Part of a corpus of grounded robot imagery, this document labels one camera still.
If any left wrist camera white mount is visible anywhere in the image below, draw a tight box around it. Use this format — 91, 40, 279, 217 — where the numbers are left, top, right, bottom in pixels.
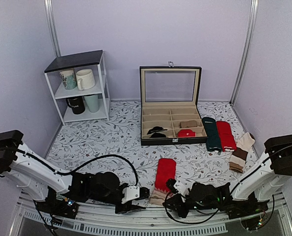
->
121, 186, 140, 204

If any rolled black sock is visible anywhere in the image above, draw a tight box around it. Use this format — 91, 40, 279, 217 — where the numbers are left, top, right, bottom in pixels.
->
147, 126, 167, 138

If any left metal corner post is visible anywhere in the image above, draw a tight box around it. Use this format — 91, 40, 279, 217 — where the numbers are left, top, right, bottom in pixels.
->
44, 0, 61, 57

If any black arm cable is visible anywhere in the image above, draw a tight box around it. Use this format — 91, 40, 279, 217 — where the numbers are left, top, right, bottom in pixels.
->
15, 145, 139, 187
163, 142, 292, 225

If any red and beige sock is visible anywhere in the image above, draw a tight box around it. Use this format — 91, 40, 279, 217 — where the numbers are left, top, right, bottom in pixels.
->
149, 158, 176, 206

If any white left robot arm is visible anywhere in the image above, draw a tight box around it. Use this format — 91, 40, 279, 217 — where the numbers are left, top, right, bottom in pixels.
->
0, 130, 150, 219

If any rolled red sock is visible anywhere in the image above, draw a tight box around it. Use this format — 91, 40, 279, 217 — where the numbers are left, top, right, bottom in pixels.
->
178, 129, 196, 138

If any aluminium front frame rail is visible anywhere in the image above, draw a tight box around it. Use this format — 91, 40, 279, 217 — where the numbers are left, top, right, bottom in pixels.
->
10, 194, 292, 236

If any white shelf with black top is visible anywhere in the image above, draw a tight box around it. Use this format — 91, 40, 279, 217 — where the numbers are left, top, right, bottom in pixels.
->
44, 50, 110, 125

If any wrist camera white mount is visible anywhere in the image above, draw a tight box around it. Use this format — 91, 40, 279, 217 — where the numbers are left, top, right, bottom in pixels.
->
121, 186, 140, 204
174, 180, 188, 197

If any dark green sock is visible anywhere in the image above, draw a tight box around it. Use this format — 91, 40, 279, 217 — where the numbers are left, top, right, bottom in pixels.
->
202, 117, 222, 152

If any black compartment storage box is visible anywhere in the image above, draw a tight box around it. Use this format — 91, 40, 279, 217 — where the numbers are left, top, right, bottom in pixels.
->
139, 62, 207, 146

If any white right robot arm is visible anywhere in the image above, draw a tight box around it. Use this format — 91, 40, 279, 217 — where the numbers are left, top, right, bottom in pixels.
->
162, 135, 292, 219

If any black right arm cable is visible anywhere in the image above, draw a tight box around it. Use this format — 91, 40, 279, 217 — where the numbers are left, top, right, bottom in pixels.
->
163, 142, 292, 225

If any rolled brown sock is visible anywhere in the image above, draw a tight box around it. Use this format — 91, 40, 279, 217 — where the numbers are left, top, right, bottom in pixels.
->
180, 120, 202, 128

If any black mug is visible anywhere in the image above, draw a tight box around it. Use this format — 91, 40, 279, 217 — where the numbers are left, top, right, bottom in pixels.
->
65, 96, 85, 115

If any red sock with white band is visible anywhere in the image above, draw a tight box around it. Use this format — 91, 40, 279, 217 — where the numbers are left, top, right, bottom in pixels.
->
216, 121, 237, 152

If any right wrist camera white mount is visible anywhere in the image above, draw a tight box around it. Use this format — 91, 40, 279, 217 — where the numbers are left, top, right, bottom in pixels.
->
174, 180, 188, 197

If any metal corner post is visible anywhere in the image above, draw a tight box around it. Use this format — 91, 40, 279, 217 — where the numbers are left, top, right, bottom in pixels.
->
230, 0, 259, 106
44, 0, 61, 57

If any light green tumbler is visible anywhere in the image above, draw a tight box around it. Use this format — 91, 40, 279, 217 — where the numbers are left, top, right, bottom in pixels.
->
84, 94, 99, 113

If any white mug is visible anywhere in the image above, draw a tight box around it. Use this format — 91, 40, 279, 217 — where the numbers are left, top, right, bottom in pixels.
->
76, 69, 96, 91

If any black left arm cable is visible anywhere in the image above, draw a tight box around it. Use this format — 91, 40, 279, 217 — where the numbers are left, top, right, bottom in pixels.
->
15, 145, 139, 187

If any right metal corner post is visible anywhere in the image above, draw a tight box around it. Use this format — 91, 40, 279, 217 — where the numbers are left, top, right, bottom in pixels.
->
230, 0, 259, 106

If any cream and brown sock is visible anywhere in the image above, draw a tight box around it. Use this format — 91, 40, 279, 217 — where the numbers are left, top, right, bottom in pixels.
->
229, 132, 255, 173

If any teal patterned mug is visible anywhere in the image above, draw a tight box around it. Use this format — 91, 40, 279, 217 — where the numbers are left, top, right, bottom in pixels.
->
60, 69, 77, 90

